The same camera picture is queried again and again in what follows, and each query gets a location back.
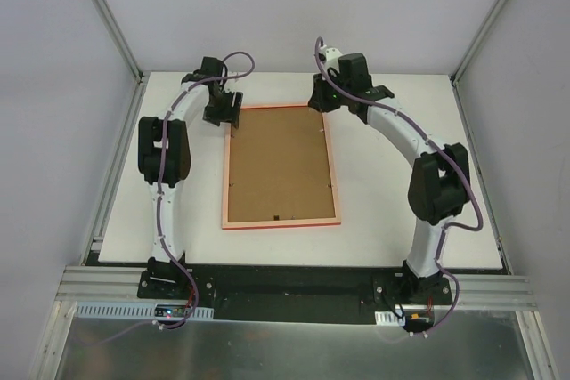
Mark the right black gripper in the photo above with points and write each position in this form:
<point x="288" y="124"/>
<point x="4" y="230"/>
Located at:
<point x="319" y="98"/>

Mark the left white cable duct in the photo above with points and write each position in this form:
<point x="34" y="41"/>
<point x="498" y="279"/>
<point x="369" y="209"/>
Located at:
<point x="167" y="312"/>

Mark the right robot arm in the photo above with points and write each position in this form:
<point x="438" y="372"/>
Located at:
<point x="439" y="174"/>

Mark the left aluminium post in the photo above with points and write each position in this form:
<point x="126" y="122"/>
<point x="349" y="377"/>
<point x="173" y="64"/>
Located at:
<point x="117" y="37"/>

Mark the red picture frame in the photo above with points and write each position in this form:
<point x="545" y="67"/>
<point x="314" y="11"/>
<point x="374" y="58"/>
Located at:
<point x="279" y="171"/>

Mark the white cable duct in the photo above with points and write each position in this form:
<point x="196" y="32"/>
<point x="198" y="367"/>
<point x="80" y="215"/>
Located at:
<point x="167" y="312"/>
<point x="389" y="319"/>

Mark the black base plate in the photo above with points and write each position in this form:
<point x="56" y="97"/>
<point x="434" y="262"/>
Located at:
<point x="324" y="295"/>

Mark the right white cable duct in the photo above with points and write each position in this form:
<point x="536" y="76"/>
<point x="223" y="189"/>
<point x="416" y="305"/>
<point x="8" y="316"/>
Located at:
<point x="389" y="319"/>

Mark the aluminium post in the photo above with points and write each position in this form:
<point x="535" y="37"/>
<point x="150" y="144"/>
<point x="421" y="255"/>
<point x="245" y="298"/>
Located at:
<point x="117" y="37"/>
<point x="478" y="40"/>

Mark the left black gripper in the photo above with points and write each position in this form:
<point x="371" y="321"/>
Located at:
<point x="223" y="109"/>

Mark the left aluminium side rail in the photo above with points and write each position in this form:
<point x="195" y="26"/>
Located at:
<point x="103" y="209"/>

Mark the aluminium front rail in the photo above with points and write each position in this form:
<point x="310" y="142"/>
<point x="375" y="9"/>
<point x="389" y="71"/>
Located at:
<point x="483" y="291"/>

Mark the shiny metal floor sheet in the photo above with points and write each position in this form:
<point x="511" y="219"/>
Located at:
<point x="470" y="345"/>

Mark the right aluminium post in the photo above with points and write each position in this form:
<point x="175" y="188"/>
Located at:
<point x="478" y="40"/>

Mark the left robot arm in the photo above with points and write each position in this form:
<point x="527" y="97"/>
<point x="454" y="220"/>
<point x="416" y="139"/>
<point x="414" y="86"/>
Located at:
<point x="164" y="161"/>

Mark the right aluminium side rail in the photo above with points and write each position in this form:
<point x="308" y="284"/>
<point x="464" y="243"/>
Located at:
<point x="505" y="261"/>

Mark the aluminium side rail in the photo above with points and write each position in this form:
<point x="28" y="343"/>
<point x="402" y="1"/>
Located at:
<point x="505" y="261"/>
<point x="103" y="209"/>

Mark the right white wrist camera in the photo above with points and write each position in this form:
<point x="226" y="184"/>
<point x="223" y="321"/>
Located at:
<point x="327" y="59"/>

